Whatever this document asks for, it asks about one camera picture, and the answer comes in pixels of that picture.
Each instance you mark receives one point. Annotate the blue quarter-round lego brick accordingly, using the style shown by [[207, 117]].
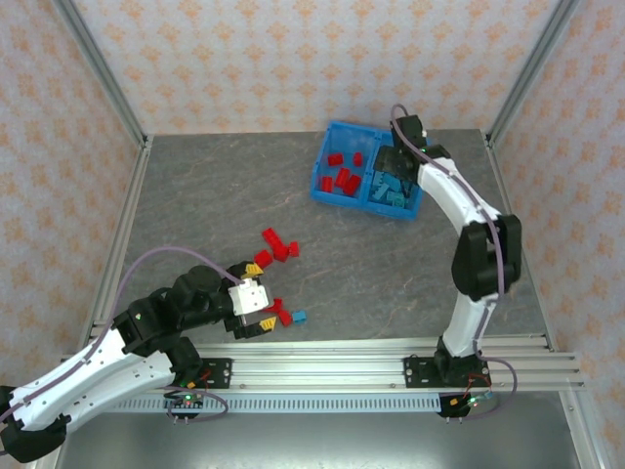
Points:
[[404, 200]]

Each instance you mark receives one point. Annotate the small red lego brick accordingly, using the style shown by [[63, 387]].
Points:
[[358, 159], [284, 319], [294, 249]]

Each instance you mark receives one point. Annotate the long red lego brick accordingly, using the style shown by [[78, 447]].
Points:
[[276, 306], [273, 239]]

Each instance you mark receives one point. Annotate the small blue lego brick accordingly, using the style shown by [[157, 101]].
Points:
[[299, 317]]

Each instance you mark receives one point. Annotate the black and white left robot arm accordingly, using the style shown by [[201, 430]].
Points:
[[88, 376]]

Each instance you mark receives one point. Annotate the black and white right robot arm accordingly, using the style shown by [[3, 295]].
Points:
[[488, 259]]

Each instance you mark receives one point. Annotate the blue plastic bin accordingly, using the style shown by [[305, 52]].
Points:
[[342, 139], [390, 213]]

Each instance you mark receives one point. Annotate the small circuit board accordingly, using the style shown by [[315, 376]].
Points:
[[188, 401], [472, 401]]

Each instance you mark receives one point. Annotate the grey metal panel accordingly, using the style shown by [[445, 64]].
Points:
[[317, 442]]

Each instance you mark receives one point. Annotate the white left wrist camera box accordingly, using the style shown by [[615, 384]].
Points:
[[249, 298]]

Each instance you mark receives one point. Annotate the aluminium mounting rail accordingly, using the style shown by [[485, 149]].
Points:
[[317, 366]]

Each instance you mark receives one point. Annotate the aluminium table side rail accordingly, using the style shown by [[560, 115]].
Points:
[[500, 171], [138, 171]]

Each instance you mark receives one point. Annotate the aluminium frame post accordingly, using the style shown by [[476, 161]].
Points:
[[104, 73], [528, 73]]

